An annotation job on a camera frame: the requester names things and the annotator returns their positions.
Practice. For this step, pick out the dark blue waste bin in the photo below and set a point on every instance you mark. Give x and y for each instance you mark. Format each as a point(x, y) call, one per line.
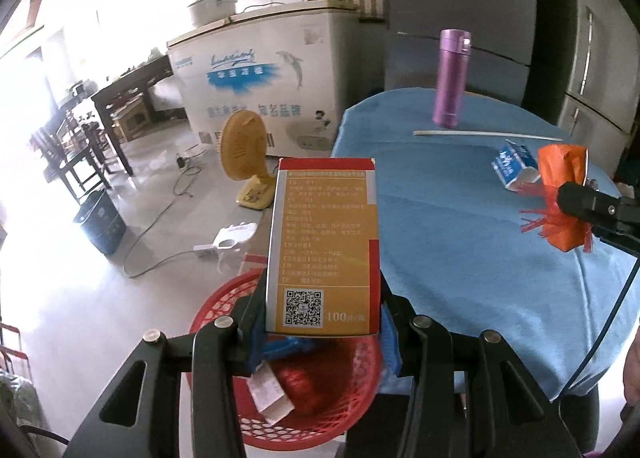
point(101, 222)

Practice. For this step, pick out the purple thermos bottle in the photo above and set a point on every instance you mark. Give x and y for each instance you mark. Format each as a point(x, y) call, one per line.
point(455, 46)

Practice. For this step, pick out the silver refrigerator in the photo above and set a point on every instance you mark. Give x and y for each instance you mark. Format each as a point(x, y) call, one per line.
point(601, 92)

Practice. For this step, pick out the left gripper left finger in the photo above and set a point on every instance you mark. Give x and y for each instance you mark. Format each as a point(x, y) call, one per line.
point(137, 414)

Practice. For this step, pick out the white chest freezer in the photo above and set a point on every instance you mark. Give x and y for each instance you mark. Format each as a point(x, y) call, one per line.
point(290, 63)

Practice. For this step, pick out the white rice cooker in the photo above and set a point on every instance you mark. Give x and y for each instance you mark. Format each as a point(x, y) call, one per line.
point(203, 12)

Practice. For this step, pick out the white power strip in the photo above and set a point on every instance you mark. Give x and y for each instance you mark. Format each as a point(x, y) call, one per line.
point(227, 239)

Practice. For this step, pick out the dark wooden table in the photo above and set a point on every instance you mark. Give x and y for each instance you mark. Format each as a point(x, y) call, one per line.
point(134, 83)

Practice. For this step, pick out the dark wooden chair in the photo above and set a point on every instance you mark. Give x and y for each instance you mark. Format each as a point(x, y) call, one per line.
point(74, 157)

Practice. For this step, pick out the red mesh trash basket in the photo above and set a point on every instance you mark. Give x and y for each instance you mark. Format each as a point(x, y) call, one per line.
point(358, 358)

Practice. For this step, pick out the grey cabinet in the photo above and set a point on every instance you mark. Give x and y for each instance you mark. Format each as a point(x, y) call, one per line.
point(503, 33)

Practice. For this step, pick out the white thin stick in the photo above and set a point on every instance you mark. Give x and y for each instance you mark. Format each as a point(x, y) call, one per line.
point(486, 134)

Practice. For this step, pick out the white printed medicine box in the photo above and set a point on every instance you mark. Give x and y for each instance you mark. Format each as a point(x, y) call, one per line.
point(269, 398)

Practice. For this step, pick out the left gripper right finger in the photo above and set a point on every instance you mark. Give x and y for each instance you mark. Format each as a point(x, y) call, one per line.
point(470, 396)

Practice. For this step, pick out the yellow desk fan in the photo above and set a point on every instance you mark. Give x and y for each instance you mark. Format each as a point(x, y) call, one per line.
point(243, 151)

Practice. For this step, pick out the red orange medicine box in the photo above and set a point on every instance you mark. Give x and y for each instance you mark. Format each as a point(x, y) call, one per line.
point(323, 273)

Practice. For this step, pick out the orange plastic bag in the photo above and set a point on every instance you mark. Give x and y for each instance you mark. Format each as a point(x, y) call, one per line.
point(563, 171)

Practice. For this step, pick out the red plastic bag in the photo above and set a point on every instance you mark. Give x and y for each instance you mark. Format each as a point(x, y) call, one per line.
point(311, 388)

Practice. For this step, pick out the small blue torn box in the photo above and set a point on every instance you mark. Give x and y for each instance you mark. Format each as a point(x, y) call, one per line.
point(515, 166)

